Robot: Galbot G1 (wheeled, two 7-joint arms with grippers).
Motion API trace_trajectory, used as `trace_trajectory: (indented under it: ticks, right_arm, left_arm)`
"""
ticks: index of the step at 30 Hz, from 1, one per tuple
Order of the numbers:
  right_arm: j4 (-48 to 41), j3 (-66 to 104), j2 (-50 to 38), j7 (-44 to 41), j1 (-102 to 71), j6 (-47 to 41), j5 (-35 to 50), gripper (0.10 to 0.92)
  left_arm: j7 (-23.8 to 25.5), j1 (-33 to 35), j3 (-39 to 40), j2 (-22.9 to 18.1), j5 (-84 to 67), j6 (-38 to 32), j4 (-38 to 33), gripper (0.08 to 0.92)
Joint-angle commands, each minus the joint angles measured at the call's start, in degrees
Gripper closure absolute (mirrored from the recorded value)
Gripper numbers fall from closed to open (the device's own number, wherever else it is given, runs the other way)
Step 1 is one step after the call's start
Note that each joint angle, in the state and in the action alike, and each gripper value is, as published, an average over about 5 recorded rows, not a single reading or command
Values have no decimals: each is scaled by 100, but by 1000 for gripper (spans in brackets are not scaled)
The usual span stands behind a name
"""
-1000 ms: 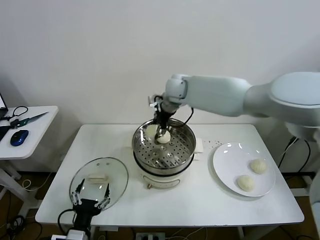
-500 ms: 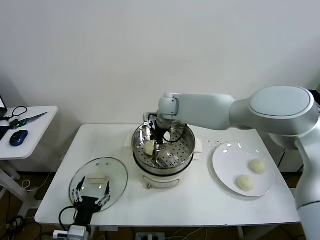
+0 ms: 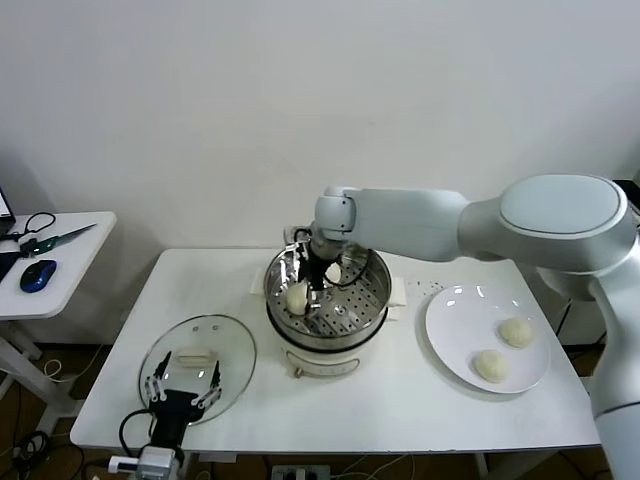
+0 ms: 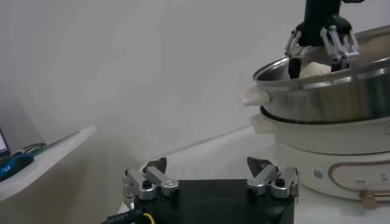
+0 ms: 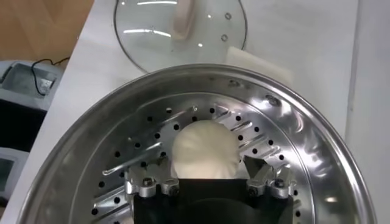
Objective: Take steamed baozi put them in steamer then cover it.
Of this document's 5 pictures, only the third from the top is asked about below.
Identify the white steamed baozi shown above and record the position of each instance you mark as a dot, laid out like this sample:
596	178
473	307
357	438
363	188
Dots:
516	332
295	300
334	273
491	366

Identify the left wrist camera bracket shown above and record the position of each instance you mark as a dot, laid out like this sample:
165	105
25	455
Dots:
122	464

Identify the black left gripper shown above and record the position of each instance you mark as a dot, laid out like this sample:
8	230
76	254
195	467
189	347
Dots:
172	407

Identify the flat black pad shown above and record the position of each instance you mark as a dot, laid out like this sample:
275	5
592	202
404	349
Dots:
6	262

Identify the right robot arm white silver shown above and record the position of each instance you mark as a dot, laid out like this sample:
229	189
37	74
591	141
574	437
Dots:
410	220

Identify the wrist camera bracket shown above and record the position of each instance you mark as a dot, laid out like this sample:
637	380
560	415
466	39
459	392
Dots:
291	233
122	464

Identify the large white plate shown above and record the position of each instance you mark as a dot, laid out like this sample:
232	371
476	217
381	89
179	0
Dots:
450	320

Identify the round glass pot lid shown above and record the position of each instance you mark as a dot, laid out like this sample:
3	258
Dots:
225	340

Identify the steel steamer pot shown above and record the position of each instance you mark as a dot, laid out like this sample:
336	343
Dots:
320	362

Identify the blue computer mouse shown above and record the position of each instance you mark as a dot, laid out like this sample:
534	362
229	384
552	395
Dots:
37	276

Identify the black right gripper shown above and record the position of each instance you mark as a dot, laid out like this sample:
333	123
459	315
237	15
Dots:
315	272

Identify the white side table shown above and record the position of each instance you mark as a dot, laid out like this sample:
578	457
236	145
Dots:
75	280

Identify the green pointed tool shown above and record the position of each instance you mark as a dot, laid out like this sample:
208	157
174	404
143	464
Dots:
42	245

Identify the stainless steel steamer basket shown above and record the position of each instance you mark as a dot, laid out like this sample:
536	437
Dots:
370	300

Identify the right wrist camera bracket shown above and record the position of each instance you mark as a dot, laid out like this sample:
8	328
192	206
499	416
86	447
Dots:
291	233

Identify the black laptop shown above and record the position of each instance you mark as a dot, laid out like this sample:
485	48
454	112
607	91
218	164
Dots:
4	205

